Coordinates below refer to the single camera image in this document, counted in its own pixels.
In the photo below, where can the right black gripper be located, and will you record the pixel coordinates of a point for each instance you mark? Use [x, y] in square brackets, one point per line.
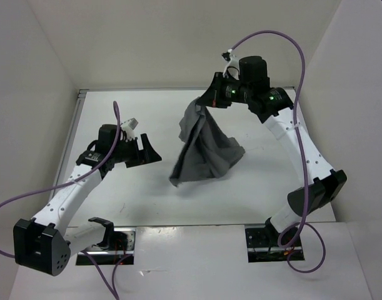
[213, 95]

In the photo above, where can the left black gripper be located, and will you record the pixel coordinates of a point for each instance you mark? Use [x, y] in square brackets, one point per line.
[146, 155]

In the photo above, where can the grey pleated skirt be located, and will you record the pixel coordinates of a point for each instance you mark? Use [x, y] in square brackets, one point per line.
[207, 152]

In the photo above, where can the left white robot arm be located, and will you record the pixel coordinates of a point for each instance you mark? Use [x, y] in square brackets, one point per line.
[43, 242]

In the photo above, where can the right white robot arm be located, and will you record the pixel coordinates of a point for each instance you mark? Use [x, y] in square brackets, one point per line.
[321, 182]

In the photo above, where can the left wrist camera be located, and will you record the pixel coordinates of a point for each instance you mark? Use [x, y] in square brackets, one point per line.
[129, 124]

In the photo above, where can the aluminium table edge rail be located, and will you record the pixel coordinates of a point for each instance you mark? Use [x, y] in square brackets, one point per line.
[60, 173]

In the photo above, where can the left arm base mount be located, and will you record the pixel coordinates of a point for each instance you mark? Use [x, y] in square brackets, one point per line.
[120, 250]

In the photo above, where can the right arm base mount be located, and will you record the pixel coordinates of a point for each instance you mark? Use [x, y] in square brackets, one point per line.
[263, 249]

